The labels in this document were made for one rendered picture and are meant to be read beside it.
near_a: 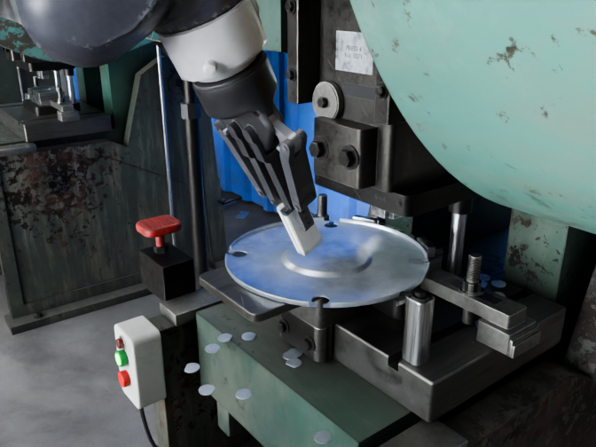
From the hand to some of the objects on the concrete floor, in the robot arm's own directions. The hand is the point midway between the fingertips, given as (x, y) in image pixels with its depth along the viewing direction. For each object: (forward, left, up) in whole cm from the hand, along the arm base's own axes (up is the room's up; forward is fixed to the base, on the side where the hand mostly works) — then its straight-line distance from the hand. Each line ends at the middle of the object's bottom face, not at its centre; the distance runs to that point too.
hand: (300, 224), depth 69 cm
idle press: (+59, +184, -90) cm, 213 cm away
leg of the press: (+40, -16, -90) cm, 100 cm away
